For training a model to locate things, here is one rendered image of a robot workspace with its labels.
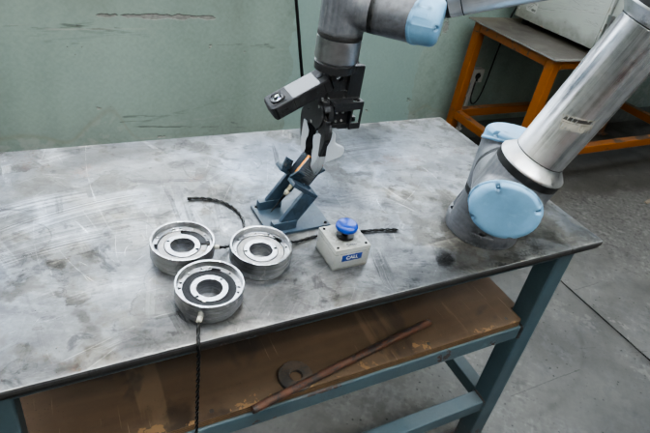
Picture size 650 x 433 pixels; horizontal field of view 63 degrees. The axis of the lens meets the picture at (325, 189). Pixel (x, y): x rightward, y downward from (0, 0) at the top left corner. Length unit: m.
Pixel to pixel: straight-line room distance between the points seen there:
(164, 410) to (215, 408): 0.09
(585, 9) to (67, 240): 2.47
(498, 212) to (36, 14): 1.89
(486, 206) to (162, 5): 1.77
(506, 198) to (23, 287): 0.75
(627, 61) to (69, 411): 1.03
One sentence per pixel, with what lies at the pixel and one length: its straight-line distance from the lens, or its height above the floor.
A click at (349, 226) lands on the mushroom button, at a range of 0.93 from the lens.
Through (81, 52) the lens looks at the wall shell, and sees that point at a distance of 2.40.
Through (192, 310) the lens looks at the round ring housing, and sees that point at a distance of 0.82.
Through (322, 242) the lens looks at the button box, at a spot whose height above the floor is 0.83.
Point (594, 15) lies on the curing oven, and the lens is 2.85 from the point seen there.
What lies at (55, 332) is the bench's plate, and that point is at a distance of 0.85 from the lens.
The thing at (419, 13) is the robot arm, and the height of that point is 1.23.
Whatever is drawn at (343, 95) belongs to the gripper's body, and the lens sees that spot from 0.94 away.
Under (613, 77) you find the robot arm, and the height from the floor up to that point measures 1.21.
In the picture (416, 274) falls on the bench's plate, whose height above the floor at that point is 0.80.
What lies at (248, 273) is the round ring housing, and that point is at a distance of 0.89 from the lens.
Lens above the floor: 1.42
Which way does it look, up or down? 32 degrees down
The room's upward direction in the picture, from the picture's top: 10 degrees clockwise
